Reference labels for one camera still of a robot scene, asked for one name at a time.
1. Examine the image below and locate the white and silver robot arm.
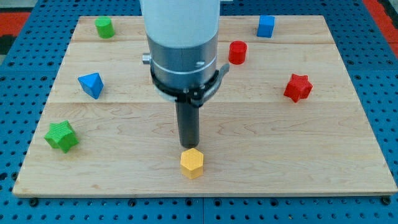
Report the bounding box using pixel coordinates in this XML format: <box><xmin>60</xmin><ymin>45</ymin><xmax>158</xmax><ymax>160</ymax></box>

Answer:
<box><xmin>140</xmin><ymin>0</ymin><xmax>220</xmax><ymax>90</ymax></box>

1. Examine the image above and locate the red star block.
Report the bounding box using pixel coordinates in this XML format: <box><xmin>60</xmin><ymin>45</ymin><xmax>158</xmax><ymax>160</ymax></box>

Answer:
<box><xmin>284</xmin><ymin>73</ymin><xmax>313</xmax><ymax>103</ymax></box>

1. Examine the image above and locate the green star block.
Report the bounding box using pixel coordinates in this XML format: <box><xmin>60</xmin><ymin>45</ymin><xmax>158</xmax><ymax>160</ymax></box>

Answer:
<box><xmin>44</xmin><ymin>120</ymin><xmax>79</xmax><ymax>154</ymax></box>

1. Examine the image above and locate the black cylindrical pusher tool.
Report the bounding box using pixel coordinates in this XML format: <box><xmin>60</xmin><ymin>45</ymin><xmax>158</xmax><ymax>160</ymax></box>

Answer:
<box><xmin>175</xmin><ymin>103</ymin><xmax>200</xmax><ymax>148</ymax></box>

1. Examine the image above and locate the black clamp with lever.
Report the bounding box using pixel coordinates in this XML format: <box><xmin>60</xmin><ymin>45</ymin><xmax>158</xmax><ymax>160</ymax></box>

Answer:
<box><xmin>150</xmin><ymin>63</ymin><xmax>230</xmax><ymax>108</ymax></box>

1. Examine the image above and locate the yellow hexagon block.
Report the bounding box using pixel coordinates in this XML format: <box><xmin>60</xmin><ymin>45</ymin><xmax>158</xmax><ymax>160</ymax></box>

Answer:
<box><xmin>180</xmin><ymin>148</ymin><xmax>204</xmax><ymax>179</ymax></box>

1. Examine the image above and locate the red cylinder block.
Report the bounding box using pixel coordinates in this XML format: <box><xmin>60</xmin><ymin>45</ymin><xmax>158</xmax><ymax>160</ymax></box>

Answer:
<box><xmin>228</xmin><ymin>40</ymin><xmax>248</xmax><ymax>65</ymax></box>

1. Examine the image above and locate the light wooden board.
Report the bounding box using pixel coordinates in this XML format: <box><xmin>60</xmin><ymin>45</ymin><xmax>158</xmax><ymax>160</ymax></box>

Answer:
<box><xmin>13</xmin><ymin>16</ymin><xmax>397</xmax><ymax>198</ymax></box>

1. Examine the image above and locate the blue cube block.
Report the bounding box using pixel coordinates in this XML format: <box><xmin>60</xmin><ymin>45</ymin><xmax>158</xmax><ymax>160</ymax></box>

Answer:
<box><xmin>257</xmin><ymin>15</ymin><xmax>275</xmax><ymax>38</ymax></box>

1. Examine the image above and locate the blue triangular prism block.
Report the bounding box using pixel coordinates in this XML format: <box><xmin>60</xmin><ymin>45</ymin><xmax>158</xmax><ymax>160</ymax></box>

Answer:
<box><xmin>78</xmin><ymin>73</ymin><xmax>104</xmax><ymax>100</ymax></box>

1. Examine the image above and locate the green cylinder block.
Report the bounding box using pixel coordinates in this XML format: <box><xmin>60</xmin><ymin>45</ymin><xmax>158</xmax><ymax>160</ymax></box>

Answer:
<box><xmin>95</xmin><ymin>16</ymin><xmax>115</xmax><ymax>39</ymax></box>

